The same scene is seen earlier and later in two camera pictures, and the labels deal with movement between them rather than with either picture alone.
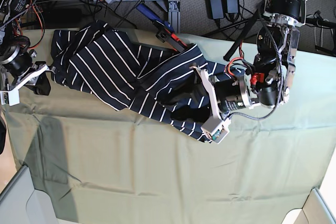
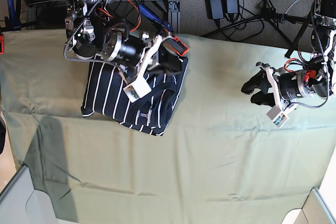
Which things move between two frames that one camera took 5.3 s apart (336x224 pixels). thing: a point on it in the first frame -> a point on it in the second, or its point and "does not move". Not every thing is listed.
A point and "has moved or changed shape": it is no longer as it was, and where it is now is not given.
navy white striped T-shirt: [103, 63] has moved or changed shape
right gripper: [30, 76] -> [135, 52]
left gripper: [228, 91] -> [288, 85]
